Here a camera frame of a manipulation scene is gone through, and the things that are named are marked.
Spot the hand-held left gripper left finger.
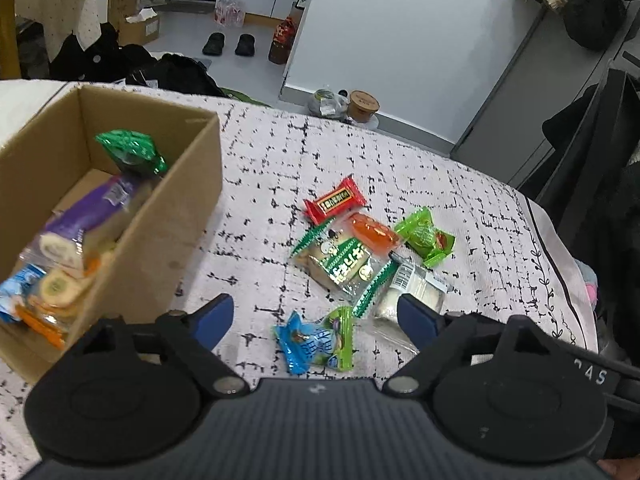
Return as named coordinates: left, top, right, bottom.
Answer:
left=75, top=294, right=251, bottom=397

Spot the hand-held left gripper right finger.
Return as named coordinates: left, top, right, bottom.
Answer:
left=382, top=294, right=566, bottom=401

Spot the clear white snack packet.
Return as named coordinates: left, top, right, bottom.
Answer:
left=367, top=259, right=451, bottom=356

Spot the light green snack packet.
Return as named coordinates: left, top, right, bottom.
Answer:
left=394, top=206, right=457, bottom=269

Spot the brown cardboard box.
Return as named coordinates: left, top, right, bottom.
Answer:
left=0, top=84, right=223, bottom=386

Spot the green beige snack packet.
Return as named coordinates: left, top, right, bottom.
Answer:
left=290, top=225, right=398, bottom=318

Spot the blue green snack packet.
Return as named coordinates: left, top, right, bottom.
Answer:
left=272, top=306, right=356, bottom=376

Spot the red snack packet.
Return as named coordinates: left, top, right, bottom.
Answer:
left=303, top=175, right=367, bottom=227

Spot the purple bread packet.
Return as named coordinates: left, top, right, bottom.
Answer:
left=20, top=172, right=156, bottom=281

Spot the long orange snack packet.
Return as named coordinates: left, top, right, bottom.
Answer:
left=17, top=252, right=116, bottom=351

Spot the dark green snack packet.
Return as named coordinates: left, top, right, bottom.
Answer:
left=95, top=130, right=168, bottom=178

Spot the person's right hand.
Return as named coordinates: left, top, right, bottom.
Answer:
left=602, top=457, right=640, bottom=480

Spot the black patterned white blanket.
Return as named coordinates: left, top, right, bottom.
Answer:
left=0, top=95, right=601, bottom=466

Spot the brown noodle cup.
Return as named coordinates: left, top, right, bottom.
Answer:
left=347, top=90, right=381, bottom=123

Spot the green floor mat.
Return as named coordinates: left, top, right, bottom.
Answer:
left=222, top=87, right=273, bottom=107

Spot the clear plastic bag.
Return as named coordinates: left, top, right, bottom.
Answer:
left=307, top=87, right=351, bottom=121

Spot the black clothes pile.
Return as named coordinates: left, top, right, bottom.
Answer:
left=48, top=22, right=226, bottom=98

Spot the white bed sheet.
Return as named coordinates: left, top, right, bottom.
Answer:
left=0, top=80, right=68, bottom=151

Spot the red drink bottle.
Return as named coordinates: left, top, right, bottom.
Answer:
left=268, top=16, right=299, bottom=65

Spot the floor carton with white paper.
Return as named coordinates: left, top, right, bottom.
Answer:
left=118, top=7, right=162, bottom=47

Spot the pack of water bottles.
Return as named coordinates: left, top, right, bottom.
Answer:
left=215, top=0, right=247, bottom=28

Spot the tall floor carton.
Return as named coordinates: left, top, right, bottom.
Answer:
left=107, top=0, right=141, bottom=26

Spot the dotted cream tablecloth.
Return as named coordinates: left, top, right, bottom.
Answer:
left=14, top=0, right=101, bottom=51

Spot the hanging black jacket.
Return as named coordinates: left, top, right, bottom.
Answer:
left=517, top=0, right=640, bottom=52

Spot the yellow wooden table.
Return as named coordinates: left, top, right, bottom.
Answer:
left=0, top=0, right=31, bottom=80

